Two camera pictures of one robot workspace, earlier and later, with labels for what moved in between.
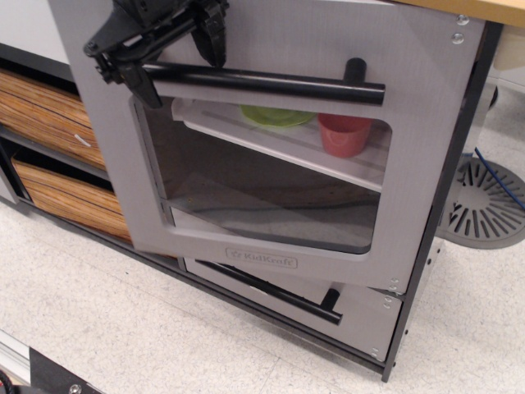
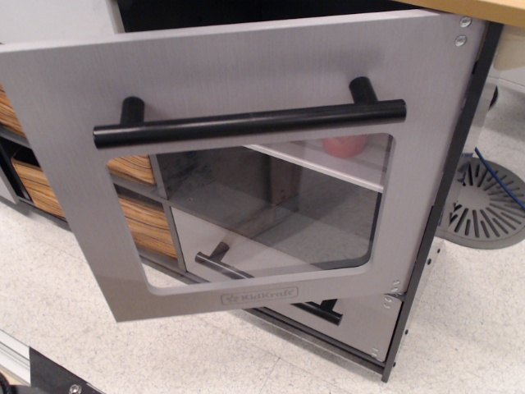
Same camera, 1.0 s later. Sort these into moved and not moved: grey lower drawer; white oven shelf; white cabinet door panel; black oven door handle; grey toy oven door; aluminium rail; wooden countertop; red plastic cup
Moved: grey toy oven door; black oven door handle
Not moved: aluminium rail; red plastic cup; white cabinet door panel; grey lower drawer; white oven shelf; wooden countertop
